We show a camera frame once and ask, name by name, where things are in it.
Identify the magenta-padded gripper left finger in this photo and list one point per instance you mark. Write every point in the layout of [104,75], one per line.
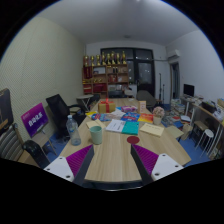
[61,166]

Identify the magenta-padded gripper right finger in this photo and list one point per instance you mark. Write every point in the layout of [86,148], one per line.
[163,166]

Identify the clear plastic water bottle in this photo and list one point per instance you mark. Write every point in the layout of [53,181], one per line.
[73,131]

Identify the black plastic chair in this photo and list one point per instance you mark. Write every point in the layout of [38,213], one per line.
[33,151]

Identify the wide pale yellow booklet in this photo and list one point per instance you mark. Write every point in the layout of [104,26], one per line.
[152,129]

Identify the flat round red coaster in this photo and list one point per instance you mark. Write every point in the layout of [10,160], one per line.
[133,140]

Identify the mint green cup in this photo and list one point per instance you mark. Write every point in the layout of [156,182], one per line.
[96,136]

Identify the teal book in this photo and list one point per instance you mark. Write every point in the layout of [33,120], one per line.
[130,128]

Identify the orange red book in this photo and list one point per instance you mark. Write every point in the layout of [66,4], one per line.
[145,118]

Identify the small pale yellow booklet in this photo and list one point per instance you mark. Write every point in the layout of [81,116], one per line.
[93,123]

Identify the purple sign board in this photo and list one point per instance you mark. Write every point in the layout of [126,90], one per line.
[34,120]

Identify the black office chair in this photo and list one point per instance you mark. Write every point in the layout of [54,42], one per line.
[59,111]

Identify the white round stool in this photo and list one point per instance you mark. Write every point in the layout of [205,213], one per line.
[208,133]

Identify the striped chair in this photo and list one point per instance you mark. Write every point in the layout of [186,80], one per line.
[9,145]

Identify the blue book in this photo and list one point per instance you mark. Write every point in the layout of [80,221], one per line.
[130,117]

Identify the blue and red booklet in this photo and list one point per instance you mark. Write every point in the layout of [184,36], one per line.
[100,117]

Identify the white printed booklet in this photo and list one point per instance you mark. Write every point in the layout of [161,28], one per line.
[115,125]

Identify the upright yellow carton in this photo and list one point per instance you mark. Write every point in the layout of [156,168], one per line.
[142,106]

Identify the pink packet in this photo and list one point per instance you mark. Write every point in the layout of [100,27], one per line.
[129,109]

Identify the grey chair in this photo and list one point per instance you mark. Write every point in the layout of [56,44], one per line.
[145,97]

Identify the small round side table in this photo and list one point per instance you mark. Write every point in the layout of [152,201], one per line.
[85,97]

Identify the yellow gift box red ribbon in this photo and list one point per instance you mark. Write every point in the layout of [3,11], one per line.
[106,106]

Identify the black computer monitor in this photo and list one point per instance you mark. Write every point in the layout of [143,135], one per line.
[188,90]

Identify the wooden shelf unit with trophies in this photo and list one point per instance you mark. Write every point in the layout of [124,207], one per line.
[105,78]

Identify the white wall air conditioner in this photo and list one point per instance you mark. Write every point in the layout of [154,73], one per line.
[173,54]

